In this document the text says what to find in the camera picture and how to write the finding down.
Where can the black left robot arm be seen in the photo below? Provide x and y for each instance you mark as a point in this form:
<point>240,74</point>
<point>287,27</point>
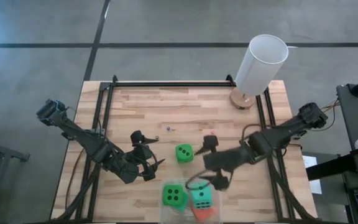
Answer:
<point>98,149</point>

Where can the black flat bar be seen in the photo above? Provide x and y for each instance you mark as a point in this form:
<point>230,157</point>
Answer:
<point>328,166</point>

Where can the white cylinder table lamp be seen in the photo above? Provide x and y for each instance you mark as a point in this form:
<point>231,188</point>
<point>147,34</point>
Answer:
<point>259,68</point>

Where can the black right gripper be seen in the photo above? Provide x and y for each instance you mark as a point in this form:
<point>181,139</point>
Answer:
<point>225,160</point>

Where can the white paper sheet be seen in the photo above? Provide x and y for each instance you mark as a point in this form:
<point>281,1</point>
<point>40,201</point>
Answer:
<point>309,161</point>

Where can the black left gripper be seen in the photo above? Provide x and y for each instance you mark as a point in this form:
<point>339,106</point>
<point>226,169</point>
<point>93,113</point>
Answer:
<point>141,155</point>

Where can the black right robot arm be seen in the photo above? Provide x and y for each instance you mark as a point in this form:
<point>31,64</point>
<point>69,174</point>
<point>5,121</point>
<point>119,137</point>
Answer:
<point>266,141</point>

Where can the clear plastic container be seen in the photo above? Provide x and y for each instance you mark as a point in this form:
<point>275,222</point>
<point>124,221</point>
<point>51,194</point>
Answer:
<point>166,217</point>

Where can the large green foam die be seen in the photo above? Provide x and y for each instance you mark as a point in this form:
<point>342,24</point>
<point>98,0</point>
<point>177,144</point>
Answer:
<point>180,157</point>
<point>172,194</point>

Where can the dark metal stand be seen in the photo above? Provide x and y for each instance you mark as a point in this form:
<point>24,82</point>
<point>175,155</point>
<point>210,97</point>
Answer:
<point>2,152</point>

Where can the large orange foam die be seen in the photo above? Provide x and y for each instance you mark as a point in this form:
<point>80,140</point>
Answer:
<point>202,214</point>

